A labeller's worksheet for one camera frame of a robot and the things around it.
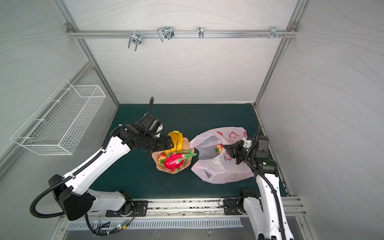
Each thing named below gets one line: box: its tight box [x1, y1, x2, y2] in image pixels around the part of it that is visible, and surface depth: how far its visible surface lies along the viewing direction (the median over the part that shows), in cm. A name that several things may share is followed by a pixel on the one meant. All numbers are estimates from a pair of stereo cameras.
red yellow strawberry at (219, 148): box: [214, 144, 224, 154], surface depth 94 cm
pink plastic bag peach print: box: [189, 127, 255, 184], surface depth 76 cm
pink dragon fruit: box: [164, 149, 198, 172], surface depth 82 cm
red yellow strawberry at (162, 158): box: [158, 152, 167, 164], surface depth 85 cm
